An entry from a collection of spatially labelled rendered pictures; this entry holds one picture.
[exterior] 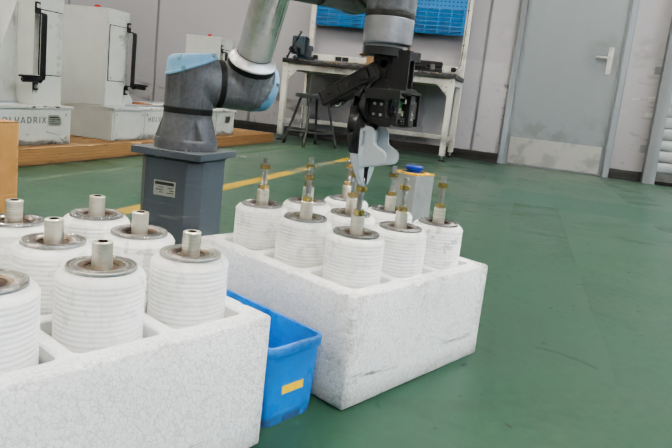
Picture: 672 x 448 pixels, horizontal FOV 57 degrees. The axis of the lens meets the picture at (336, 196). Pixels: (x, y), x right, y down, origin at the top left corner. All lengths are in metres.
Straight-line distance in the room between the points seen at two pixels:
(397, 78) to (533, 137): 5.27
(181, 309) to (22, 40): 2.67
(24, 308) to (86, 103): 3.15
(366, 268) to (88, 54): 2.98
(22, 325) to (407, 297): 0.59
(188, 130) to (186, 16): 5.79
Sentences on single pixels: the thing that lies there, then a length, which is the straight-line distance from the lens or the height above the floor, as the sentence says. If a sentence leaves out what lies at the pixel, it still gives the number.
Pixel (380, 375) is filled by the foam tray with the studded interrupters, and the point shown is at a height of 0.03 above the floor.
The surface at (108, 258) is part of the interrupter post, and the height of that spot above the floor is 0.26.
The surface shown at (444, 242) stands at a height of 0.22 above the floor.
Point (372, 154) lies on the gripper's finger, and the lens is 0.95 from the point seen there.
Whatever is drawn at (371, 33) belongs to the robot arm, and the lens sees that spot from 0.94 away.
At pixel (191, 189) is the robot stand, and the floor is 0.21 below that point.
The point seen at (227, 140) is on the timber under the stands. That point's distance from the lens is 4.71.
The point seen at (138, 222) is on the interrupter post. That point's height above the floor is 0.27.
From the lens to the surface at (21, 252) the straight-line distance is 0.81.
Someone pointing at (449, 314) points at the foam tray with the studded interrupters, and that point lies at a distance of 1.15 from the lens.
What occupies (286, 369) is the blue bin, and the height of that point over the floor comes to 0.08.
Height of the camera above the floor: 0.47
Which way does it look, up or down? 9 degrees down
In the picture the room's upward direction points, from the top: 6 degrees clockwise
